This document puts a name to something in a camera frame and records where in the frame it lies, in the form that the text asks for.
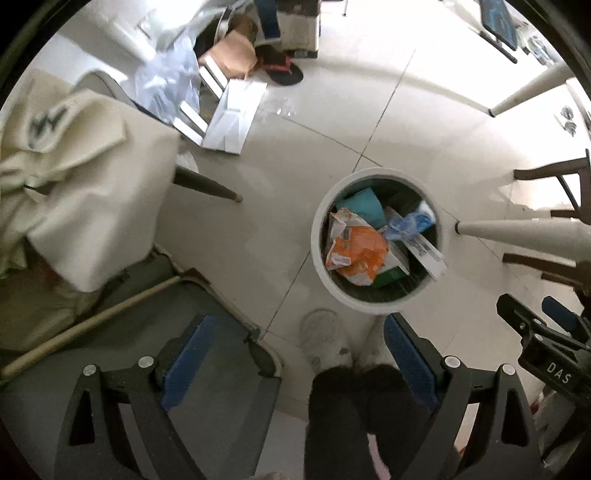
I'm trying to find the white toothpaste box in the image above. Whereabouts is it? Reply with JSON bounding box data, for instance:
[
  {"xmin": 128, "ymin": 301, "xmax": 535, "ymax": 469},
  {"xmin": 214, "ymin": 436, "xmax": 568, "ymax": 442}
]
[{"xmin": 393, "ymin": 229, "xmax": 447, "ymax": 280}]

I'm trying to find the orange white wrapper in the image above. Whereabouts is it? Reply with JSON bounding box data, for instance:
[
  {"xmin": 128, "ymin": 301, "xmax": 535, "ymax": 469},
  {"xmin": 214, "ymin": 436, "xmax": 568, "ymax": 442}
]
[{"xmin": 325, "ymin": 208, "xmax": 389, "ymax": 287}]

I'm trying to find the clear blue plastic bag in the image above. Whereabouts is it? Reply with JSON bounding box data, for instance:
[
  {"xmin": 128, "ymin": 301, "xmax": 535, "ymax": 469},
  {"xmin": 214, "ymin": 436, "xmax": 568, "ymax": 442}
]
[{"xmin": 380, "ymin": 200, "xmax": 437, "ymax": 241}]

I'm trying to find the white round trash bin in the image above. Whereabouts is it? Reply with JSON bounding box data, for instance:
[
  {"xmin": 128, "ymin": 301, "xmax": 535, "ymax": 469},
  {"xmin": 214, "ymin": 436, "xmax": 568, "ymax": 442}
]
[{"xmin": 311, "ymin": 167, "xmax": 447, "ymax": 315}]

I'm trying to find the near white table leg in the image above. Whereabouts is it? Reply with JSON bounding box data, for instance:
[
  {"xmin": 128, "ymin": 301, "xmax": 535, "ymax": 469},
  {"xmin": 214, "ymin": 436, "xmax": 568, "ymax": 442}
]
[{"xmin": 456, "ymin": 219, "xmax": 590, "ymax": 253}]

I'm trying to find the white table leg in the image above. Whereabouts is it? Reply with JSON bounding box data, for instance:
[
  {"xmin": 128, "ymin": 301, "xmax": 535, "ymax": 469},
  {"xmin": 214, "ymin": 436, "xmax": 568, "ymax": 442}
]
[
  {"xmin": 456, "ymin": 219, "xmax": 590, "ymax": 253},
  {"xmin": 489, "ymin": 62, "xmax": 574, "ymax": 117}
]

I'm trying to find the white green medicine box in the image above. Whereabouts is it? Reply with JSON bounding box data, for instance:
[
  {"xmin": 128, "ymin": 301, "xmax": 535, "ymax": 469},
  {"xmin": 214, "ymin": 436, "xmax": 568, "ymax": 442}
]
[{"xmin": 372, "ymin": 241, "xmax": 410, "ymax": 288}]

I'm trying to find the grey upholstered seat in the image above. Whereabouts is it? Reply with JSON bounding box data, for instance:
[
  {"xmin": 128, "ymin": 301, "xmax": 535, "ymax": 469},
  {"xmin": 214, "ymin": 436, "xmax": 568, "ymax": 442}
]
[{"xmin": 1, "ymin": 256, "xmax": 281, "ymax": 479}]

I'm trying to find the dark wooden chair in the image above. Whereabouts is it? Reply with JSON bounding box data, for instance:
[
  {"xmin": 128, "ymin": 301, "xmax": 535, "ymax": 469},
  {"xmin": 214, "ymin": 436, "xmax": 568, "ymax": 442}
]
[{"xmin": 502, "ymin": 150, "xmax": 590, "ymax": 295}]

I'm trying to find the right grey slipper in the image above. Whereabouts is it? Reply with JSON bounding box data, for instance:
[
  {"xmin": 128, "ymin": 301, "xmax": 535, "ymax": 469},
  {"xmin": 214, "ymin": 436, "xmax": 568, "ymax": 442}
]
[{"xmin": 356, "ymin": 317, "xmax": 399, "ymax": 372}]

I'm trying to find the grey slipper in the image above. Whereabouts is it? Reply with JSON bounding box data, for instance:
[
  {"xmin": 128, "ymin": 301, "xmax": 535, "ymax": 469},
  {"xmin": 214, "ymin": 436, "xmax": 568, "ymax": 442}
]
[
  {"xmin": 298, "ymin": 309, "xmax": 353, "ymax": 374},
  {"xmin": 356, "ymin": 317, "xmax": 399, "ymax": 372}
]

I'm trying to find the left dark trouser leg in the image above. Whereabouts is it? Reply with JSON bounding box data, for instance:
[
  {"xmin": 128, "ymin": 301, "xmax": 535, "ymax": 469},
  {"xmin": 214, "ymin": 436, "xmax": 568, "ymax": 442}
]
[{"xmin": 304, "ymin": 367, "xmax": 377, "ymax": 480}]

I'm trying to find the left grey slipper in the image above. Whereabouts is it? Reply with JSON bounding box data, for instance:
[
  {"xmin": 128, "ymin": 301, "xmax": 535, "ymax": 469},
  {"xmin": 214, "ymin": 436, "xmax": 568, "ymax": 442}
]
[{"xmin": 298, "ymin": 309, "xmax": 353, "ymax": 374}]

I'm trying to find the far white table leg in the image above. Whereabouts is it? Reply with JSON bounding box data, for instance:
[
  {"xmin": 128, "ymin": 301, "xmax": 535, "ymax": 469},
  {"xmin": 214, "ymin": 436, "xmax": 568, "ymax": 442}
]
[{"xmin": 489, "ymin": 62, "xmax": 574, "ymax": 117}]

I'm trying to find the cream cloth on chair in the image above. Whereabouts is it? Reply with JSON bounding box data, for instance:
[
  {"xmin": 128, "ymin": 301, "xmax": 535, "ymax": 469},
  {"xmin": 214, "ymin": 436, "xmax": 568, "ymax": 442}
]
[{"xmin": 1, "ymin": 70, "xmax": 180, "ymax": 292}]

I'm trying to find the dark chair leg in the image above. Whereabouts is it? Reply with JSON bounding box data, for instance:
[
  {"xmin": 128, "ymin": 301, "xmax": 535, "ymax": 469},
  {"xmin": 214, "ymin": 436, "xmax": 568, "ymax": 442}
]
[{"xmin": 173, "ymin": 166, "xmax": 243, "ymax": 203}]

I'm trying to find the dark monitor screen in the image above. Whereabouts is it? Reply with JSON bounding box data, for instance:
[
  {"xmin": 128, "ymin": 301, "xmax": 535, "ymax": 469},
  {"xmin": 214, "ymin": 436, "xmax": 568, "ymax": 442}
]
[{"xmin": 478, "ymin": 0, "xmax": 518, "ymax": 64}]

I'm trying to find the white flat cardboard sheet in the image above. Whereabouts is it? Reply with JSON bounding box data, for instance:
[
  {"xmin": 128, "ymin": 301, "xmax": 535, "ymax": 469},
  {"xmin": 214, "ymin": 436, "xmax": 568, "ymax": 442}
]
[{"xmin": 201, "ymin": 79, "xmax": 267, "ymax": 155}]

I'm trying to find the black red flip-flop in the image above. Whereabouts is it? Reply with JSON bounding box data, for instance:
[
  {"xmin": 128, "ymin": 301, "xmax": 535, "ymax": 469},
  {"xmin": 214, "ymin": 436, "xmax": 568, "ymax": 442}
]
[{"xmin": 256, "ymin": 44, "xmax": 304, "ymax": 86}]

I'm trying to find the clear plastic sheet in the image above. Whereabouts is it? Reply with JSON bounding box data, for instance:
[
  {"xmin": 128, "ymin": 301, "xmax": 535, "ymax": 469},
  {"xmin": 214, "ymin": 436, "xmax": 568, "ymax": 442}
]
[{"xmin": 134, "ymin": 22, "xmax": 200, "ymax": 124}]

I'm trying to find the white appliance box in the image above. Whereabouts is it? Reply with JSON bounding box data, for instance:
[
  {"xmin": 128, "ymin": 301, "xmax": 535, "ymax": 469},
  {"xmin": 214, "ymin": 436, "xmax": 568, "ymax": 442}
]
[{"xmin": 276, "ymin": 0, "xmax": 322, "ymax": 58}]

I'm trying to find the brown cardboard box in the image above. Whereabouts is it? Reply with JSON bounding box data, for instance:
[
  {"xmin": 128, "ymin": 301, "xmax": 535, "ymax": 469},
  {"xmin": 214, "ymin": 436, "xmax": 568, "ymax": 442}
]
[{"xmin": 197, "ymin": 14, "xmax": 259, "ymax": 80}]

